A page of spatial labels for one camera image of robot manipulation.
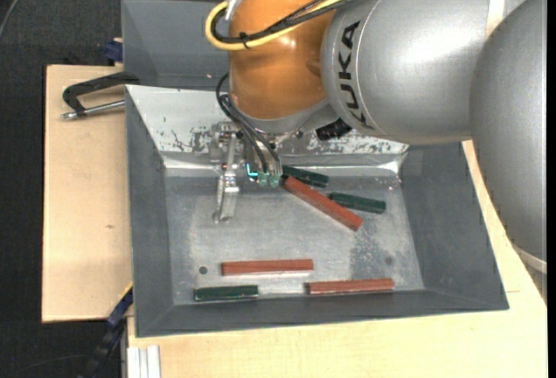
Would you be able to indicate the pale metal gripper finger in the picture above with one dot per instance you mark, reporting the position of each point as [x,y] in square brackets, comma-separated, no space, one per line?
[233,198]
[220,202]

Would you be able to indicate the grey metal bin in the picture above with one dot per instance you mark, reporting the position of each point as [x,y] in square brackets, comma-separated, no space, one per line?
[278,237]

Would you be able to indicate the red-brown flat block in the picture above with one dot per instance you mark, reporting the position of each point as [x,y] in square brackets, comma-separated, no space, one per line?
[349,286]
[323,204]
[267,267]

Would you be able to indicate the dark green flat block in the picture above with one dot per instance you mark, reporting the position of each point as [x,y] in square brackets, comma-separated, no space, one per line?
[226,293]
[310,177]
[358,202]

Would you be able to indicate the pale wood flat board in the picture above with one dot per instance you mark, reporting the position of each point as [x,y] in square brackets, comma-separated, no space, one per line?
[84,202]

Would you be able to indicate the black cylinder on white bracket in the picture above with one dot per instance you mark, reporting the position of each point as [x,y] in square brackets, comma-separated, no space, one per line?
[332,129]

